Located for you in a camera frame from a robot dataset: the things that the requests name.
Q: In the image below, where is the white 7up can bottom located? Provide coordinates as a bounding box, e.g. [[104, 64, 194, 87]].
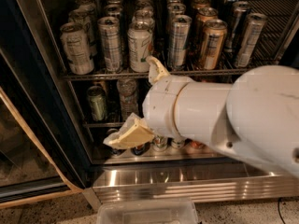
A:
[[152, 135, 168, 152]]

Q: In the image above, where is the gold tall can front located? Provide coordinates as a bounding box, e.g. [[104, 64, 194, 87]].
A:
[[199, 19, 227, 70]]

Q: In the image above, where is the silver slim can right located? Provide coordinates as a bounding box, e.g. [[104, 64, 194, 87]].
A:
[[234, 13, 268, 68]]

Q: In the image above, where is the white 7up can front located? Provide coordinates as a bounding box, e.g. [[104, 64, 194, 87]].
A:
[[127, 21, 153, 73]]

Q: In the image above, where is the silver can second row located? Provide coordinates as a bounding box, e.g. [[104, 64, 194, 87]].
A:
[[166, 3, 186, 32]]

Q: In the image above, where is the middle wire shelf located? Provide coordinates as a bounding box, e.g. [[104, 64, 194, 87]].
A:
[[81, 77, 125, 129]]

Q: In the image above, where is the black cable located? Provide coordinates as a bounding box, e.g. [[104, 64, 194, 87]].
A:
[[277, 197, 287, 224]]

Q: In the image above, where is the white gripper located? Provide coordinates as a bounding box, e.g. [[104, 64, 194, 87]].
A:
[[103, 56, 192, 149]]

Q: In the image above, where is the silver slim can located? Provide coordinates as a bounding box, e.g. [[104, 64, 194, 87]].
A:
[[224, 1, 251, 53], [234, 13, 268, 68]]

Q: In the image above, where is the clear plastic container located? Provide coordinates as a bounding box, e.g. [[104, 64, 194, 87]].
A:
[[96, 199, 198, 224]]

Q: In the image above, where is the silver slim can behind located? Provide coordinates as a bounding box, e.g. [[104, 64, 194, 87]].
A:
[[224, 1, 251, 53]]

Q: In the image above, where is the plastic water bottle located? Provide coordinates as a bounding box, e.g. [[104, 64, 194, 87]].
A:
[[117, 78, 138, 120]]

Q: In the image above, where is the pepsi can bottom left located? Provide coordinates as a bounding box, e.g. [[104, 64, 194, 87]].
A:
[[107, 128, 124, 157]]

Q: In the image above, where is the top wire shelf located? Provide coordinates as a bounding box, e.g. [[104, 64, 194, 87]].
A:
[[62, 0, 299, 81]]

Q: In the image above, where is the green can middle shelf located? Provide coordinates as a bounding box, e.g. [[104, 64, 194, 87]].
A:
[[87, 86, 107, 121]]

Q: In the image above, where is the silver tall can front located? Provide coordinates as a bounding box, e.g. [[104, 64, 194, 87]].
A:
[[167, 15, 192, 70]]

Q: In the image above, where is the wire shelf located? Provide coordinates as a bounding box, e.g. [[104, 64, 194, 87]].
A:
[[62, 0, 299, 81], [81, 77, 125, 129]]

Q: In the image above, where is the gold can second row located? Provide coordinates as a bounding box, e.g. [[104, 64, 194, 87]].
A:
[[194, 7, 218, 45]]

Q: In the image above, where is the white can second row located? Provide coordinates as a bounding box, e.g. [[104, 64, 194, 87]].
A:
[[68, 8, 97, 57]]

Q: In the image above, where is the white can front left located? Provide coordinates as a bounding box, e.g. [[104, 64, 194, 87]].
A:
[[60, 22, 94, 75]]

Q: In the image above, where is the orange can bottom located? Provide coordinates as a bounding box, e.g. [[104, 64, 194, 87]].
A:
[[190, 140, 205, 149]]

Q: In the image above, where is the white 7up can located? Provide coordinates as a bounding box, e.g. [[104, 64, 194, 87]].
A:
[[152, 135, 168, 152], [127, 21, 153, 73]]

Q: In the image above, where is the glass fridge door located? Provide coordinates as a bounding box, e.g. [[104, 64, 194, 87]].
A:
[[0, 0, 86, 208]]

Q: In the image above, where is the silver redbull can front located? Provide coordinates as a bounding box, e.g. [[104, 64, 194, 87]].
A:
[[97, 16, 122, 73]]

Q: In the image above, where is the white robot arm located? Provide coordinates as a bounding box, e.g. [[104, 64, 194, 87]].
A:
[[104, 56, 299, 177]]

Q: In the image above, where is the redbull can second row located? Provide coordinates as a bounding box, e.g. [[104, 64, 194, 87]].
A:
[[104, 4, 123, 19]]

